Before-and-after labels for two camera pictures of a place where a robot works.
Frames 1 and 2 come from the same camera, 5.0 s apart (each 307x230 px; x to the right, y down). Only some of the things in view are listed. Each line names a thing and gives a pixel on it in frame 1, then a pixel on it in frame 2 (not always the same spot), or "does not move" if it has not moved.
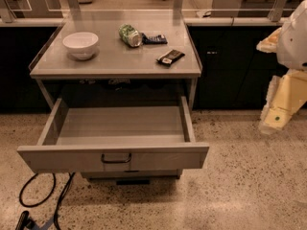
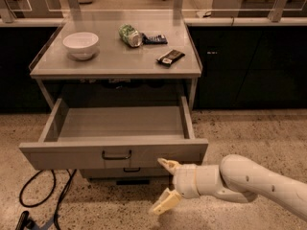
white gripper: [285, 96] → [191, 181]
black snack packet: [169, 57] does not move
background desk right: [256, 1] does not move
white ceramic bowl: [81, 45] does not move
